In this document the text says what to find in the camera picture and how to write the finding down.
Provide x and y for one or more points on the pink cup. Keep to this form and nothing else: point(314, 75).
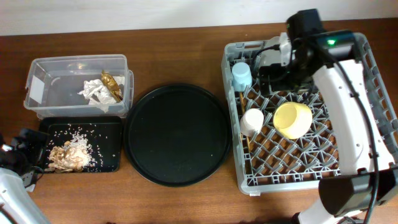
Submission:
point(251, 122)

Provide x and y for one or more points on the gold foil wrapper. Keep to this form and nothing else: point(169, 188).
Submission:
point(110, 83)

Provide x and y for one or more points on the white napkin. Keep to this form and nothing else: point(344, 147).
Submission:
point(97, 94)

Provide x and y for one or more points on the grey dishwasher rack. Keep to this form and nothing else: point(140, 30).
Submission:
point(276, 163)

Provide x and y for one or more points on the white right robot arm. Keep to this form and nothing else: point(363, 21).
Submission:
point(334, 63)

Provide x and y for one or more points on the food scraps pile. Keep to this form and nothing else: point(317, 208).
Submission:
point(73, 156)

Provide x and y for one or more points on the grey plate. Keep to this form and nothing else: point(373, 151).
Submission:
point(270, 57)

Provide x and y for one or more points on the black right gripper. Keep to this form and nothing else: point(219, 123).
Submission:
point(280, 81)

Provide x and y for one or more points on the round black tray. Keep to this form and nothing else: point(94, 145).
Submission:
point(177, 135)

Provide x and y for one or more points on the clear plastic bin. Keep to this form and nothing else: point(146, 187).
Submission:
point(53, 85)

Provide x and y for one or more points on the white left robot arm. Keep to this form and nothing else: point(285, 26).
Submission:
point(16, 204)

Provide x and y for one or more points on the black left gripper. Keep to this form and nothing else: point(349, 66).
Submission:
point(28, 140)

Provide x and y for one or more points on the blue cup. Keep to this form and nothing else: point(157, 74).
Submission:
point(242, 77)

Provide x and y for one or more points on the yellow bowl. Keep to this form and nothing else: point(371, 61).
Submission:
point(292, 120)

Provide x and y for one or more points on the black rectangular tray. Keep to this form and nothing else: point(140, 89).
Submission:
point(103, 133)

